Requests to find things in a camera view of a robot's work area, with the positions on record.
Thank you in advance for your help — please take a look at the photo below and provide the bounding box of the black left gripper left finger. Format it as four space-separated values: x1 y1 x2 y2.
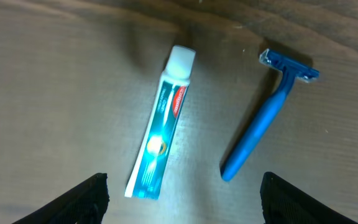
14 173 109 224

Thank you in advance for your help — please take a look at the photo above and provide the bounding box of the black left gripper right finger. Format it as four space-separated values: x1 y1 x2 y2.
260 172 357 224

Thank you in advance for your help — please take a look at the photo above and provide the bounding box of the teal toothpaste tube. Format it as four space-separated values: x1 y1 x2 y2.
124 45 196 200

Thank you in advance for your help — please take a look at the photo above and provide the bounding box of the blue disposable razor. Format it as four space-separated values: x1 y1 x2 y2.
221 49 319 182

